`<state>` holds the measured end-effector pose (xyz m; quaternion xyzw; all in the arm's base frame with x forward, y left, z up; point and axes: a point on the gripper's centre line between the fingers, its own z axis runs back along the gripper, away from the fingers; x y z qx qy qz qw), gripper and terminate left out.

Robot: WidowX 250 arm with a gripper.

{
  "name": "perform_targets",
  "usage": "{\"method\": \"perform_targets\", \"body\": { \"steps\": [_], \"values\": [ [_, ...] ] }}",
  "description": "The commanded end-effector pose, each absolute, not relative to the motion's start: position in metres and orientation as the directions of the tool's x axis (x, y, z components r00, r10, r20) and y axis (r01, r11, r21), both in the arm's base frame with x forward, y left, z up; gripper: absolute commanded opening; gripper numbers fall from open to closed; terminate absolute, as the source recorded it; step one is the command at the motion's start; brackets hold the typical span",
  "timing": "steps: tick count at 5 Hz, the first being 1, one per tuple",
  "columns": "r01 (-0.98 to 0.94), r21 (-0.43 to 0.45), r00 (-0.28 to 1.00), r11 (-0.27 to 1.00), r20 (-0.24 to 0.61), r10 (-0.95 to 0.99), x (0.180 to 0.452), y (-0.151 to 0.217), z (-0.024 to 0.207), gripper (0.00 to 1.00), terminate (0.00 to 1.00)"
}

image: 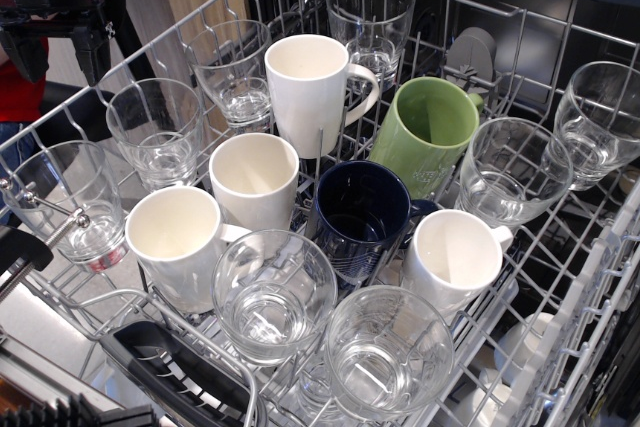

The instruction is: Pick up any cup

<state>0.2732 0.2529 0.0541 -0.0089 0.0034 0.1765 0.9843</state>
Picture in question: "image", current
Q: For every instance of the metal screw clamp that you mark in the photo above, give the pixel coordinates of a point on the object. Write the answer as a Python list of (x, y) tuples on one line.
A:
[(22, 252)]

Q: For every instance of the grey wire dishwasher rack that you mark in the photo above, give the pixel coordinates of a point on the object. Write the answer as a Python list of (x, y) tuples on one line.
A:
[(579, 260)]

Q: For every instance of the clear glass back left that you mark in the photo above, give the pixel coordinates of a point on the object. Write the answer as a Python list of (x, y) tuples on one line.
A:
[(227, 60)]

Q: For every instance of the clear glass left middle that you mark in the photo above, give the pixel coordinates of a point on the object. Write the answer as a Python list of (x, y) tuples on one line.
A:
[(157, 124)]

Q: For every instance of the black rack handle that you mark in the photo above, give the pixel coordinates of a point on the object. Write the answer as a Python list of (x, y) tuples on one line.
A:
[(192, 390)]

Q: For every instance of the white handleless centre cup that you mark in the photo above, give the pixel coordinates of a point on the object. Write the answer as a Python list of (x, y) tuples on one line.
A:
[(254, 178)]

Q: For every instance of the clear glass right middle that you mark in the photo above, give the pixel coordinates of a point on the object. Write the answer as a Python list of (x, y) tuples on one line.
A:
[(513, 171)]

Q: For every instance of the dark blue ceramic mug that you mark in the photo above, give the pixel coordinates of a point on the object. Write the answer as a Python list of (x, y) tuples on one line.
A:
[(360, 213)]

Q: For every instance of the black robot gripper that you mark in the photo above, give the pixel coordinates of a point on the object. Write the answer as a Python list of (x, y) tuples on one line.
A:
[(25, 22)]

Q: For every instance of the clear glass back centre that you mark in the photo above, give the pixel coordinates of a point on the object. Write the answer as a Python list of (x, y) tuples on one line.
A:
[(374, 33)]

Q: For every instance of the clear glass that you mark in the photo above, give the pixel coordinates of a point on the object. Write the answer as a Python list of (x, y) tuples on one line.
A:
[(157, 124), (273, 292), (597, 120), (513, 171), (374, 33), (60, 180), (387, 353), (227, 60)]

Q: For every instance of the clear glass far left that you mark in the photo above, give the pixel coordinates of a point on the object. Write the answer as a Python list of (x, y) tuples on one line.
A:
[(60, 180)]

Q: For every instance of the white mug front left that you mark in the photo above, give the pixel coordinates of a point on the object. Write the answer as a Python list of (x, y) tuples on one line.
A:
[(178, 235)]

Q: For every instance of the white mug front right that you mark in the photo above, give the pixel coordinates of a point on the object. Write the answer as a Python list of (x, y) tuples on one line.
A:
[(452, 258)]

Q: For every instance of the tall white mug with handle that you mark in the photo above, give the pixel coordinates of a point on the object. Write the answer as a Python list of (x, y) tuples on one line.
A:
[(307, 77)]

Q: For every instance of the green ceramic mug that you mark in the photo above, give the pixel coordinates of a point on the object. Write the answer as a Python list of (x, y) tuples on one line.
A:
[(425, 131)]

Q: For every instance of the clear glass far right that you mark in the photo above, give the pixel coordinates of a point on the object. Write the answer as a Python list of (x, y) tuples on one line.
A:
[(597, 120)]

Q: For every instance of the clear glass front bottom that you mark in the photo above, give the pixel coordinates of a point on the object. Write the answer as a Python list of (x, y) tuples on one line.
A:
[(387, 353)]

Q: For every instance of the clear glass front centre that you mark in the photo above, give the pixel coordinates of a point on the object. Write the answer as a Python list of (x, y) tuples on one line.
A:
[(273, 292)]

